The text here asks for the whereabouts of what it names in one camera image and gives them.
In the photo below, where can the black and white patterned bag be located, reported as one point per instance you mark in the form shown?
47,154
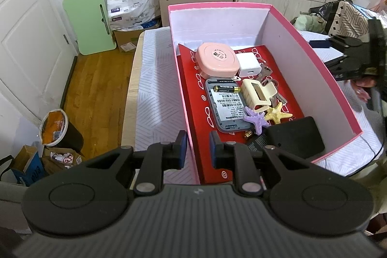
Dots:
350,19

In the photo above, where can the white tissue multipack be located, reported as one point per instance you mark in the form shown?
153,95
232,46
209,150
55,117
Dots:
130,10

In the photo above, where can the grey portable router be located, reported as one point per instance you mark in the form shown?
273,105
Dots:
223,113

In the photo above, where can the yellow starfish hair clip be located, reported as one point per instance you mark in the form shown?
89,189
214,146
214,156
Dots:
276,114

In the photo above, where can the green puffer jacket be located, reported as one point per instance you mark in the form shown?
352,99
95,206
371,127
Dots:
375,185

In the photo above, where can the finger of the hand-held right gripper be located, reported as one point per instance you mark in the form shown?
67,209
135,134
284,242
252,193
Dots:
347,69
319,44

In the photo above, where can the person's right hand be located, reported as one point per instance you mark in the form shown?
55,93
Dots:
365,85

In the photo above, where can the white panel door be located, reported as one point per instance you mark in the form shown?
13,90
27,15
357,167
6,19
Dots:
27,34

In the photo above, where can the purple starfish hair clip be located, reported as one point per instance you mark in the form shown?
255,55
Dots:
255,120

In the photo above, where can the bunch of metal keys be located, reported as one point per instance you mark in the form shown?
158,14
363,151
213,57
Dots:
266,72

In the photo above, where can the red patterned paper liner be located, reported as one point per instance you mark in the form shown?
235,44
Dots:
199,113

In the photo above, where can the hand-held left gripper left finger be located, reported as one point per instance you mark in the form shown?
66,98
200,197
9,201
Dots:
181,152

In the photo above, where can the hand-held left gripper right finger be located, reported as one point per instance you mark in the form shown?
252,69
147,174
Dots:
214,152

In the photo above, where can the green folding table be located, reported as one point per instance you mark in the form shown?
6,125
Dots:
87,22

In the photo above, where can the brown cardboard box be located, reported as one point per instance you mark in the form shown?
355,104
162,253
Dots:
124,39

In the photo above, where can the pink cardboard box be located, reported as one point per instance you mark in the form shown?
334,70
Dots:
302,58

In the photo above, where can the black trash bin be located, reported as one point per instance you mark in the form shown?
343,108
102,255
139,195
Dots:
72,137

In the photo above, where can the black and gold battery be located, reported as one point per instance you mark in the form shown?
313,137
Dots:
226,88

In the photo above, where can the white quilted mattress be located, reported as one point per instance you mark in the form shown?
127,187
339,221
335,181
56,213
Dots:
154,79

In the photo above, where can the pale green cloth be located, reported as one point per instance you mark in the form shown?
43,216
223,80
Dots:
308,23

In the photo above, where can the pink square case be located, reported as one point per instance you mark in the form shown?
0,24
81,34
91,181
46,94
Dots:
216,60

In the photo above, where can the light wooden bed frame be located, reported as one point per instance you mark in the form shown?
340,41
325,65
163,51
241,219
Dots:
131,94

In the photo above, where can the cream hair claw clip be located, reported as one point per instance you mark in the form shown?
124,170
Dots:
251,94

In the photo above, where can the blue printed carton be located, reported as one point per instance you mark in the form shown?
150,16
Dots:
30,167

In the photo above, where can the black box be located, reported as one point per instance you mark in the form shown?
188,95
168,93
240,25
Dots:
296,137

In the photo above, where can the white charger block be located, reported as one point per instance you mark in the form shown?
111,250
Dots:
248,64

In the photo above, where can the brown paper bag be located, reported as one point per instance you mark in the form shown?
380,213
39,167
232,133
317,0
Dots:
54,164

